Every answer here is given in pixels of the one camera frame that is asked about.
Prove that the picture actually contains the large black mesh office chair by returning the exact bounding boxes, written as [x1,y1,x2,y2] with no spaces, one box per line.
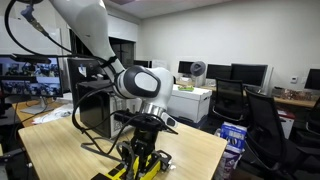
[244,87,320,176]

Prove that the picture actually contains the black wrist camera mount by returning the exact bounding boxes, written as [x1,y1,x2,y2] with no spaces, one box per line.
[114,110,168,133]

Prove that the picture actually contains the white storage box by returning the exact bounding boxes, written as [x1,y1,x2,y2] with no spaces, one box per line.
[166,83,213,124]

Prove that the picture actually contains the white paper sign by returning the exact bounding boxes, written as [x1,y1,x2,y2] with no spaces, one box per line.
[151,59,168,72]

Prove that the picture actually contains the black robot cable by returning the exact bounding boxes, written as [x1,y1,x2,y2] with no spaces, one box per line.
[3,0,179,161]

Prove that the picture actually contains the medium black monitor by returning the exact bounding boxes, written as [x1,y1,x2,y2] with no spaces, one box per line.
[205,63,233,81]

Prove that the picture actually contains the grey microwave power cable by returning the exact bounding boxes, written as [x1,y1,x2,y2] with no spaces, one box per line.
[81,141,136,180]

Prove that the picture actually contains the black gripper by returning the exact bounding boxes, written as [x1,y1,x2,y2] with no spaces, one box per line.
[125,128,160,176]

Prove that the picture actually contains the black computer tower with sticker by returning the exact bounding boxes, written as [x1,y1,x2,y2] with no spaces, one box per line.
[67,58,116,109]

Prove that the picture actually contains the red and white box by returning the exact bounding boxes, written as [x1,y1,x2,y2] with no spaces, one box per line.
[278,109,296,140]

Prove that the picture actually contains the green item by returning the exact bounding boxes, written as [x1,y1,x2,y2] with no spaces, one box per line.
[177,85,195,92]

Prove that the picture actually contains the yellow black power strip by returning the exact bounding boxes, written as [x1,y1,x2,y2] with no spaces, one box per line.
[90,149,173,180]

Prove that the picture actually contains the brown desk clutter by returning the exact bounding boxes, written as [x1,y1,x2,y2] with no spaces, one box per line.
[271,87,316,101]

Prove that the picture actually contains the grey desk fan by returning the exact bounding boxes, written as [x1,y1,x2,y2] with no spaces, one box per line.
[189,60,207,88]

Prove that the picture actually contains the black office chair with armrests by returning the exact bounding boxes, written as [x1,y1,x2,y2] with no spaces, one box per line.
[212,77,247,123]

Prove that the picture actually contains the small black monitor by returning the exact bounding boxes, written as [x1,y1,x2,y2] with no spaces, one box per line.
[177,60,196,75]

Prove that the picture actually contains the wide black monitor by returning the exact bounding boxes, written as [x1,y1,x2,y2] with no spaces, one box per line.
[230,63,269,88]

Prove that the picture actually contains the blue and white carton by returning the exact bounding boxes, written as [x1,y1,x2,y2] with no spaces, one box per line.
[219,121,248,154]

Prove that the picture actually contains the white crumpled papers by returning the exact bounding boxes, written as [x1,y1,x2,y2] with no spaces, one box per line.
[32,103,76,126]

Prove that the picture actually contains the black computer case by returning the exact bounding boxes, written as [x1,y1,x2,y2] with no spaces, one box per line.
[77,79,145,140]

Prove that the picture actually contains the black monitor by thermostat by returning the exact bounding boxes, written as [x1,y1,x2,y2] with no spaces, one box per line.
[304,68,320,91]

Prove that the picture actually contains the white and purple bag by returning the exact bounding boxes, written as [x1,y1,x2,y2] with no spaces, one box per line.
[213,148,244,180]

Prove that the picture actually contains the black camera on stand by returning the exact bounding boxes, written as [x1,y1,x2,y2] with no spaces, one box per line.
[9,53,53,75]

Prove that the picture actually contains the computer monitor on silver stand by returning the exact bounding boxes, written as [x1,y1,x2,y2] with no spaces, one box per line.
[0,54,64,116]

